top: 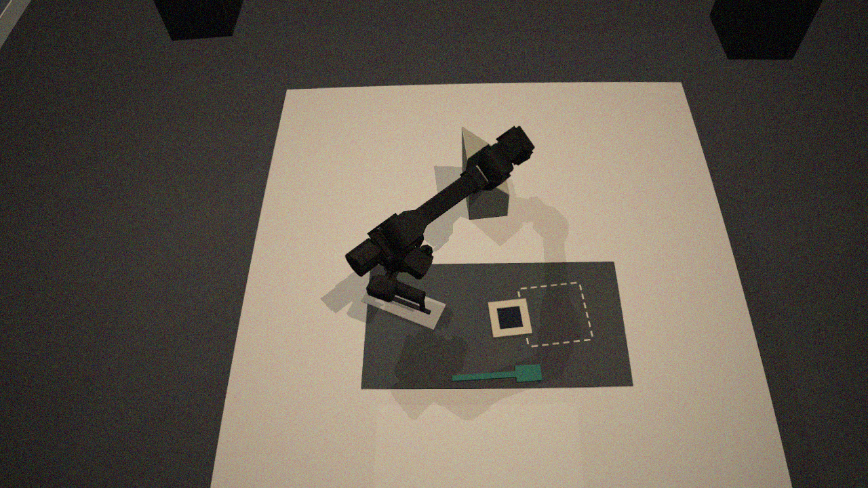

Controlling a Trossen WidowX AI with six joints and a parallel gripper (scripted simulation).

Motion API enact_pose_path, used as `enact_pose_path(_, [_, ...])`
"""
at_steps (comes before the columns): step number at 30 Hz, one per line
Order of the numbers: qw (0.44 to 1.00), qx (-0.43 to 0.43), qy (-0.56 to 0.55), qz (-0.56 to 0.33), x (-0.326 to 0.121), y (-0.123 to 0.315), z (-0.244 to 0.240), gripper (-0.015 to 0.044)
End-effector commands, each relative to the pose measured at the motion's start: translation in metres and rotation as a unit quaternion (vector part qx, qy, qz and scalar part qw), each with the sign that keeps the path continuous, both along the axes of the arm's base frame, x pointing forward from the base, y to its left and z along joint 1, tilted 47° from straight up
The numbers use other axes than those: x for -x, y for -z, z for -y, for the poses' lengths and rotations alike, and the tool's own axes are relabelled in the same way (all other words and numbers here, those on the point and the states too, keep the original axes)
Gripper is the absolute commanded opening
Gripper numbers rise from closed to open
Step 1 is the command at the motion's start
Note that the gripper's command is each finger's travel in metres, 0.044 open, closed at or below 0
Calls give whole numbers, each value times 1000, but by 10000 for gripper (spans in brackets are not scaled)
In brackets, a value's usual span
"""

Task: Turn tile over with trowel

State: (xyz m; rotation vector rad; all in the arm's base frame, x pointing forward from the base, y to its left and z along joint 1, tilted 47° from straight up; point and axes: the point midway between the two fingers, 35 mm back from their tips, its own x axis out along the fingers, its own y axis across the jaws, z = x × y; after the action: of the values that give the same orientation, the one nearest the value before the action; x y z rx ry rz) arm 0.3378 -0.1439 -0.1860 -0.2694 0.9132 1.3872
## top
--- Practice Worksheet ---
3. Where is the tan square tile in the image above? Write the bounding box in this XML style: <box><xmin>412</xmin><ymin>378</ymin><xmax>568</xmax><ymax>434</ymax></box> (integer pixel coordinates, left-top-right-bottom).
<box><xmin>488</xmin><ymin>299</ymin><xmax>532</xmax><ymax>338</ymax></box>

